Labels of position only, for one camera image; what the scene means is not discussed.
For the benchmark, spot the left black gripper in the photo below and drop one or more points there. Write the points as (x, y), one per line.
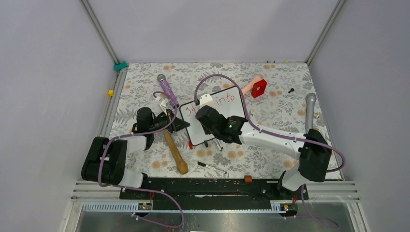
(178, 124)

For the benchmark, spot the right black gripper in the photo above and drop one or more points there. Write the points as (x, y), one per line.
(206, 130)

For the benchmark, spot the white whiteboard black frame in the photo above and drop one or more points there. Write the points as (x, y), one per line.
(227, 102)

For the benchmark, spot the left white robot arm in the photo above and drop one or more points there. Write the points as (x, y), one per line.
(106, 159)

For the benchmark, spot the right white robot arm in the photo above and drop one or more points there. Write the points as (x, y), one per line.
(309, 149)

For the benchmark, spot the purple glitter microphone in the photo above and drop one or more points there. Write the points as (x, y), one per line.
(167, 89)

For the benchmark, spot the green capped marker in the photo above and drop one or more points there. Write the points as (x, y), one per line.
(220, 148)

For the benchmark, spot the black capped marker front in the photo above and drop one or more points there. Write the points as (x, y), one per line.
(211, 167)

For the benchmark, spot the pink toy microphone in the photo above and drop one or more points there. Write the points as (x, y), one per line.
(249, 86)

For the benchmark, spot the red square block with hole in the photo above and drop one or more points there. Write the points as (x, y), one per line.
(258, 88)

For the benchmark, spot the small brown wooden cube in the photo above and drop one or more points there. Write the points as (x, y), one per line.
(248, 179)

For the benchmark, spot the teal corner clip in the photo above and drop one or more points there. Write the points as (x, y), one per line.
(120, 66)

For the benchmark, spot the silver grey microphone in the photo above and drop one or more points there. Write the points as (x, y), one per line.
(310, 106)

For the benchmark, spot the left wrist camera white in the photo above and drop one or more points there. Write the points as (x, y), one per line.
(164, 102)

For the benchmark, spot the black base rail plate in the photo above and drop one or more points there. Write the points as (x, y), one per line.
(213, 194)

